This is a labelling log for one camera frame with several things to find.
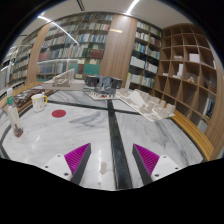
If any wooden bench edge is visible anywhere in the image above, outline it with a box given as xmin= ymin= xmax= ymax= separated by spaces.
xmin=172 ymin=110 xmax=214 ymax=161

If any wooden cubby shelf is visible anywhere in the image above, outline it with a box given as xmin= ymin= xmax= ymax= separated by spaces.
xmin=152 ymin=22 xmax=221 ymax=134

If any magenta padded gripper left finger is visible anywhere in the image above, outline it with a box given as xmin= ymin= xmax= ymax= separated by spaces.
xmin=43 ymin=143 xmax=91 ymax=185

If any white mug with yellow handle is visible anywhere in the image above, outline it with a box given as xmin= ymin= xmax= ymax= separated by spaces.
xmin=31 ymin=94 xmax=48 ymax=112

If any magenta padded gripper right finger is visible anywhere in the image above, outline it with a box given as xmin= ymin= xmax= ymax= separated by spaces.
xmin=132 ymin=144 xmax=181 ymax=185

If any red round sticker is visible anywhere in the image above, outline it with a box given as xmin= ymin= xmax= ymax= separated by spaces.
xmin=52 ymin=110 xmax=66 ymax=118

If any brown relief model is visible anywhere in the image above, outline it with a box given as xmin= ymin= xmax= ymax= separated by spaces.
xmin=14 ymin=89 xmax=46 ymax=108

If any right bookshelf with books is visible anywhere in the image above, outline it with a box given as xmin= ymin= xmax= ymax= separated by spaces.
xmin=128 ymin=20 xmax=162 ymax=93

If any white architectural model left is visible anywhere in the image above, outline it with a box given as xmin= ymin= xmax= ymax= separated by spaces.
xmin=43 ymin=69 xmax=84 ymax=91

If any large bookshelf with books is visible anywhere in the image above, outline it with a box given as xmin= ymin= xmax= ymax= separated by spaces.
xmin=37 ymin=12 xmax=114 ymax=80

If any white site model right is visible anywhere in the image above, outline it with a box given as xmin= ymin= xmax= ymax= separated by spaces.
xmin=116 ymin=89 xmax=175 ymax=122

